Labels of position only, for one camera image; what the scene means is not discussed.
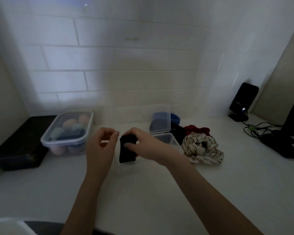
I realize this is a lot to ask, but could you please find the person's left hand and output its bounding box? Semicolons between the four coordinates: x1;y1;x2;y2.
86;127;120;181

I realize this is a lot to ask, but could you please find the person's right hand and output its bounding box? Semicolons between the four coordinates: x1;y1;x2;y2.
123;127;184;168

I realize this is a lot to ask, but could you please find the blue headband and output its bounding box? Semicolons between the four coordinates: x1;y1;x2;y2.
153;112;181;126

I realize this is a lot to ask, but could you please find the small clear hinged box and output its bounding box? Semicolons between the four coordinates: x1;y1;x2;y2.
102;104;185;164

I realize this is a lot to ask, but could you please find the red scrunchie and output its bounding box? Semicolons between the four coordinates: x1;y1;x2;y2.
184;124;210;137

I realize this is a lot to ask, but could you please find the white patterned scrunchie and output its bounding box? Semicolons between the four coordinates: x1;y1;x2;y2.
181;133;225;165

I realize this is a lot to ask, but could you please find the person's right forearm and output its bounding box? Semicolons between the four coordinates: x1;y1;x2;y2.
165;156;264;235

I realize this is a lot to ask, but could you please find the person's left forearm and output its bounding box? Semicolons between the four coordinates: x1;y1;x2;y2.
60;168;113;235

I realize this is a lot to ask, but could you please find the person's dark clothing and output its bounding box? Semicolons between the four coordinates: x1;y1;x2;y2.
23;220;113;235

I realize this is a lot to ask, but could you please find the pile of pastel makeup sponges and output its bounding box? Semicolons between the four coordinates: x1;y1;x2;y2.
49;114;90;154

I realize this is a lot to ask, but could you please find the clear lidded sponge container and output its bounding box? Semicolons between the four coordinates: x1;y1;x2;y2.
40;111;93;156

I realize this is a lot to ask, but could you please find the black tray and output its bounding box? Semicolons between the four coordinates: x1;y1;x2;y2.
0;116;58;171

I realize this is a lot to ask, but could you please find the black computer mouse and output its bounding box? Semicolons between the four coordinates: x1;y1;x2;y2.
259;133;294;159

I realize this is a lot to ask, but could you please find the black speaker cable tangle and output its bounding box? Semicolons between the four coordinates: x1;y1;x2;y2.
242;119;285;139

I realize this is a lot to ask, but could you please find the white cabinet frame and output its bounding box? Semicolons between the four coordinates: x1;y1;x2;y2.
0;217;37;235

